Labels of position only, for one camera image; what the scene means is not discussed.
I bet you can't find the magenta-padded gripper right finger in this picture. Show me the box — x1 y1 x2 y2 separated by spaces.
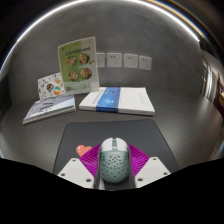
127 143 172 190

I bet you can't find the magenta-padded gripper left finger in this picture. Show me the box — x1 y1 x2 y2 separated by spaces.
56 143 102 190

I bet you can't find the mint green perforated computer mouse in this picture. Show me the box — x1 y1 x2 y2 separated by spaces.
99 136 130 184

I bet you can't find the dark grey mouse pad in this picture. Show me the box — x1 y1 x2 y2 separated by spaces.
53 119 181 176

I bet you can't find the large grey striped book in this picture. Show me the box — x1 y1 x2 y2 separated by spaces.
21 94 77 126

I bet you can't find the white book with blue band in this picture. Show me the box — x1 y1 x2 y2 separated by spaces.
78 86 156 117

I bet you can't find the white sticker sheet card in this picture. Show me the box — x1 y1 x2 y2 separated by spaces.
37 71 66 101

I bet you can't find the green menu sign stand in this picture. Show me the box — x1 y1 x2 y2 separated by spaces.
57 36 101 96

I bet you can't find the white wall socket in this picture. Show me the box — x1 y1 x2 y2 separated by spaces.
138 55 153 71
96 52 106 69
123 53 139 70
106 52 123 69

